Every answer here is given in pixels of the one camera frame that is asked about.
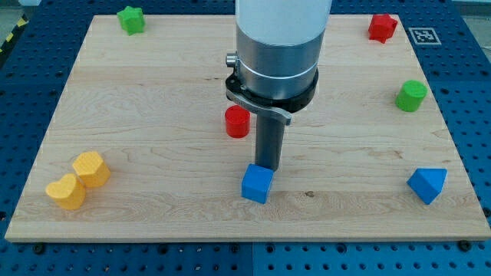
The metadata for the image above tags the red cylinder block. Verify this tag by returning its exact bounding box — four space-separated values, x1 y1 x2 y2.
225 105 250 138

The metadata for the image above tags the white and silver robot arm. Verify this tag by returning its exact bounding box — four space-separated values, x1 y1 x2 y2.
226 0 332 100

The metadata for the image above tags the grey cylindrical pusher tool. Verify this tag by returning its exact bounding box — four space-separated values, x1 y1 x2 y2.
255 116 285 171

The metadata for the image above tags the blue cube block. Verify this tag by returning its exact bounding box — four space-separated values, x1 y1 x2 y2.
241 164 274 204

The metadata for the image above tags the light wooden board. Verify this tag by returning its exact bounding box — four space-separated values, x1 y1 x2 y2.
5 15 490 243

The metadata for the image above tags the yellow hexagon block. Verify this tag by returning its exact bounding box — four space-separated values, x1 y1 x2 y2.
72 151 111 188

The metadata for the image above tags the green star block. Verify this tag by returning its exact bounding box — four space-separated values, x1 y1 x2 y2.
117 6 146 35

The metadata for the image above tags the green cylinder block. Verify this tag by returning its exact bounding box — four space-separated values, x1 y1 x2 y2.
395 80 428 112

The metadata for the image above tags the red star block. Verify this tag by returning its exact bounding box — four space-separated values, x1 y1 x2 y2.
368 14 398 44

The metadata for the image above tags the yellow heart block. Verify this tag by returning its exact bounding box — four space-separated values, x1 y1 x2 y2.
45 173 86 210

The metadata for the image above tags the blue triangular prism block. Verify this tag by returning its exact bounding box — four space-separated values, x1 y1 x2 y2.
407 168 448 205

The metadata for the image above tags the white fiducial marker tag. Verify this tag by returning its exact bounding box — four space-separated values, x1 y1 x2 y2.
409 27 441 45

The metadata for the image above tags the black clamp ring with lever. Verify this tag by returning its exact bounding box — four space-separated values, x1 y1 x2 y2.
225 68 320 127

